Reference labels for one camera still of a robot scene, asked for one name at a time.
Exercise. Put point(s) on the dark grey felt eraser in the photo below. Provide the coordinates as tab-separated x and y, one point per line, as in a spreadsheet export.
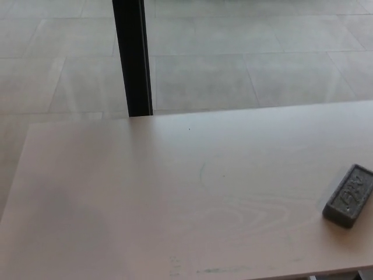
348	198

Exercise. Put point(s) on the black metal post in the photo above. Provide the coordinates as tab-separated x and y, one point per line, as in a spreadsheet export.
133	58

